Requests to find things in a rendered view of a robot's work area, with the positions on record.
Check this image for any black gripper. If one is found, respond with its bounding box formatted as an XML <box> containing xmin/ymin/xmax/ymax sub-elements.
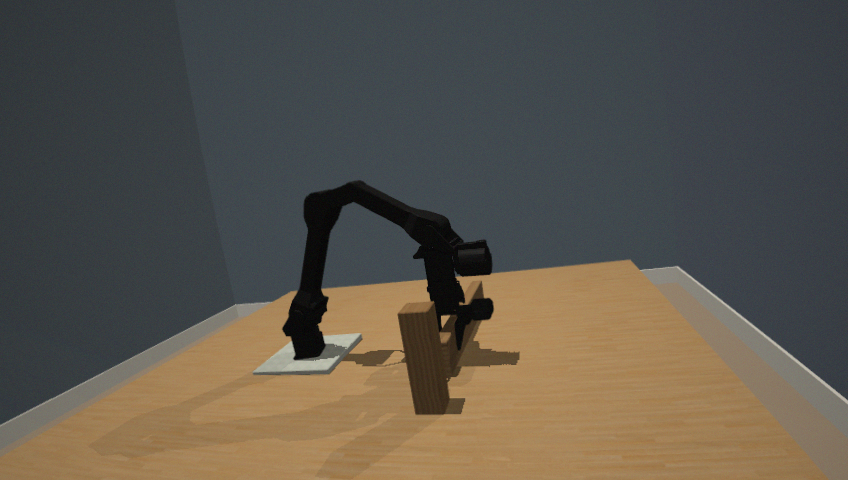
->
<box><xmin>427</xmin><ymin>277</ymin><xmax>494</xmax><ymax>351</ymax></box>

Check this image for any brown wooden rail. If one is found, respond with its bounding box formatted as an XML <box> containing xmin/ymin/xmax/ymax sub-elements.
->
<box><xmin>439</xmin><ymin>281</ymin><xmax>484</xmax><ymax>377</ymax></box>

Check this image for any brown wooden post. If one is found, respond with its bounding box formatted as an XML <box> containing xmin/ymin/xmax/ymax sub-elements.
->
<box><xmin>397</xmin><ymin>301</ymin><xmax>450</xmax><ymax>414</ymax></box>

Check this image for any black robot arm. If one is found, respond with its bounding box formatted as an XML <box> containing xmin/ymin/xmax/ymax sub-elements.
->
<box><xmin>282</xmin><ymin>180</ymin><xmax>492</xmax><ymax>360</ymax></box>

